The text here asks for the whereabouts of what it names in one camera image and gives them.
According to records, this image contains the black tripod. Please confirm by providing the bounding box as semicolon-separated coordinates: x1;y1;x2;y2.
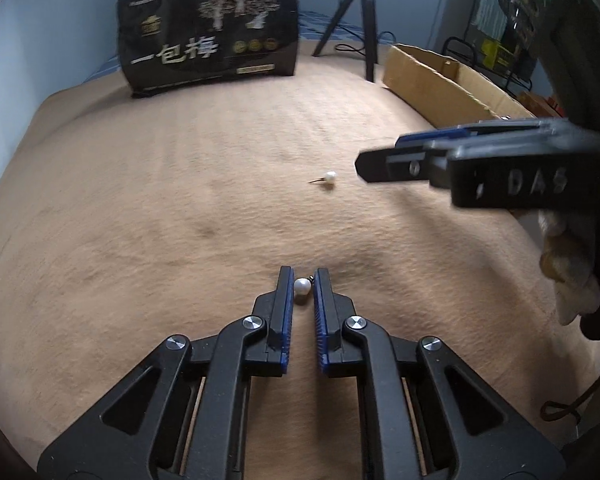
312;0;388;83

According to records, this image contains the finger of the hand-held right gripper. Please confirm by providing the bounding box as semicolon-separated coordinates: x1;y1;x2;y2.
355;141;452;191
396;118;573;150

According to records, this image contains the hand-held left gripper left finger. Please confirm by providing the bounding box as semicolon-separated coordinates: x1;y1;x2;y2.
37;265;296;480

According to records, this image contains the black metal clothes rack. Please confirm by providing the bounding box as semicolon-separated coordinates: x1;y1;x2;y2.
442;0;537;92

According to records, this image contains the cardboard box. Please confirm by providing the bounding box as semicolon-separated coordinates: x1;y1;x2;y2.
382;43;538;131

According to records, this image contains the person's right hand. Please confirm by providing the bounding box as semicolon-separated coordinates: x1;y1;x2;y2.
517;207;600;326

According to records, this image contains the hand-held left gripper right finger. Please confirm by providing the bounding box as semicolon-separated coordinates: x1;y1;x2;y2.
312;267;566;480

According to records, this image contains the orange brown furniture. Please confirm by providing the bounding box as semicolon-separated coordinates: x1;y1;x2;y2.
517;91;566;119

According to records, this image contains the yellow box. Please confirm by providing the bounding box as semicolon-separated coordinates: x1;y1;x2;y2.
477;37;514;69

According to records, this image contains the black snack bag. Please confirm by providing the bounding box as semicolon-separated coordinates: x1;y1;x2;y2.
117;0;301;100

